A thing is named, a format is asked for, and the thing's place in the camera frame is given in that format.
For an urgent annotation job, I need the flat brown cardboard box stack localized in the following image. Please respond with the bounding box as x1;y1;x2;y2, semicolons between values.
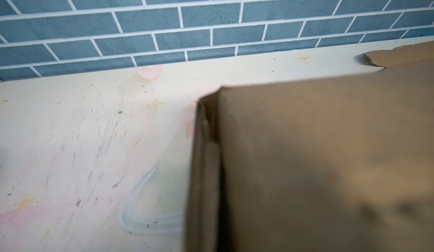
364;41;434;68

